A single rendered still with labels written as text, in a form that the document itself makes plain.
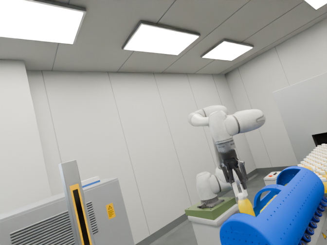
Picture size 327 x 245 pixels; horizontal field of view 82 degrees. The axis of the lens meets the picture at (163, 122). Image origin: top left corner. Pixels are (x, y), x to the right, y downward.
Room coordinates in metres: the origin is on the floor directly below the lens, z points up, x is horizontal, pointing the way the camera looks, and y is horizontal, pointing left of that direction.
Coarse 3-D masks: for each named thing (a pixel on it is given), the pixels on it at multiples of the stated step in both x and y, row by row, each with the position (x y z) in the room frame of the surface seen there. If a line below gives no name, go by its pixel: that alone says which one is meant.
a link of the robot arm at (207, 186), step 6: (198, 174) 1.76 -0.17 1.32; (204, 174) 1.70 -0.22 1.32; (210, 174) 1.72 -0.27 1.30; (198, 180) 1.70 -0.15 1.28; (204, 180) 1.67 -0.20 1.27; (210, 180) 1.68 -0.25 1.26; (216, 180) 1.68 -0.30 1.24; (198, 186) 1.70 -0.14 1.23; (204, 186) 1.67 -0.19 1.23; (210, 186) 1.67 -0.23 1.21; (216, 186) 1.67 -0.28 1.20; (198, 192) 1.72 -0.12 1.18; (204, 192) 1.67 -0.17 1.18; (210, 192) 1.66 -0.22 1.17; (216, 192) 1.68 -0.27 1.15; (204, 198) 1.68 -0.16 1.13; (210, 198) 1.66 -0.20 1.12
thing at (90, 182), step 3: (93, 177) 2.20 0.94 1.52; (96, 177) 2.20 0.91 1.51; (84, 180) 2.15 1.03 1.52; (87, 180) 2.12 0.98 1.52; (90, 180) 2.14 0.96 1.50; (93, 180) 2.17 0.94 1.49; (96, 180) 2.19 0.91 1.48; (99, 180) 2.21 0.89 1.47; (84, 183) 2.09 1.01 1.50; (87, 183) 2.11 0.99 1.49; (90, 183) 2.14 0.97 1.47; (93, 183) 2.16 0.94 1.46; (96, 183) 2.19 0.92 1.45; (84, 186) 2.09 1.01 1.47; (87, 186) 2.11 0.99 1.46
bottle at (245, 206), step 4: (240, 200) 0.99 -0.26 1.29; (244, 200) 0.98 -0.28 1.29; (248, 200) 0.99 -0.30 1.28; (240, 204) 0.99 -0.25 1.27; (244, 204) 0.98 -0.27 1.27; (248, 204) 0.98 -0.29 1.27; (240, 208) 0.99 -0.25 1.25; (244, 208) 0.97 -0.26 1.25; (248, 208) 0.97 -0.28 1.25; (252, 208) 0.98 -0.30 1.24; (240, 212) 1.00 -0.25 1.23; (244, 212) 0.98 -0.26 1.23; (248, 212) 0.97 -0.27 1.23; (252, 212) 0.98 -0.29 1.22
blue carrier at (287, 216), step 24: (288, 168) 1.49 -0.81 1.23; (288, 192) 1.14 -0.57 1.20; (312, 192) 1.24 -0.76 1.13; (240, 216) 0.95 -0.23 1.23; (264, 216) 0.94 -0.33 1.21; (288, 216) 0.99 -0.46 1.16; (312, 216) 1.20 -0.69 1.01; (240, 240) 0.94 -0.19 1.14; (264, 240) 0.85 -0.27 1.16; (288, 240) 0.90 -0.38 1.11
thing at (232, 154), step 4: (228, 152) 0.97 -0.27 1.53; (232, 152) 0.97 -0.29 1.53; (224, 156) 0.98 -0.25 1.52; (228, 156) 0.97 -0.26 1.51; (232, 156) 0.97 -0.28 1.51; (236, 156) 0.98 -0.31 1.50; (224, 160) 1.02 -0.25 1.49; (228, 160) 1.00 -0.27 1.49; (232, 160) 0.98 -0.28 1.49; (236, 160) 0.97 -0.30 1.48; (224, 164) 1.02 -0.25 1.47; (236, 164) 0.97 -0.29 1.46; (232, 168) 0.99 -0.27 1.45
